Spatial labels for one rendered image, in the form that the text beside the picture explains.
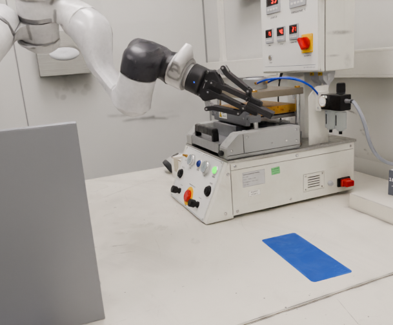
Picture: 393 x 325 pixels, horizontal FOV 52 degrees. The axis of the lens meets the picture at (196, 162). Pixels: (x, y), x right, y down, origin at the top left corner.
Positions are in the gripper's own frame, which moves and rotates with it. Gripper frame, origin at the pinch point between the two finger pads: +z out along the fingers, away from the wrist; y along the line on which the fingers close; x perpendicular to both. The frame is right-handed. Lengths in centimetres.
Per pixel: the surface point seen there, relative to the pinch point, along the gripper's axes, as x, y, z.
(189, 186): -14.4, 36.7, -13.0
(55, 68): -89, 51, -129
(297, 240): 5.5, 24.9, 23.1
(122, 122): -122, 78, -96
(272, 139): -16.2, 10.6, 4.7
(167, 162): -49, 51, -34
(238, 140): -8.4, 13.0, -3.2
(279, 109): -25.3, 3.9, 1.8
